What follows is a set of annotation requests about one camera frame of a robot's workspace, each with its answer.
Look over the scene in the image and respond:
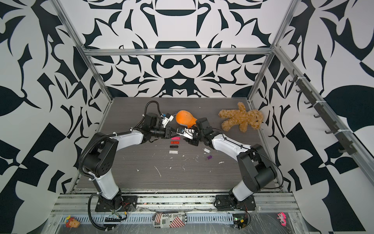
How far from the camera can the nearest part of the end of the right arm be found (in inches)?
26.1

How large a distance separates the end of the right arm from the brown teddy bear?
295 mm

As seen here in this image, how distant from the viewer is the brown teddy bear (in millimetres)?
1010
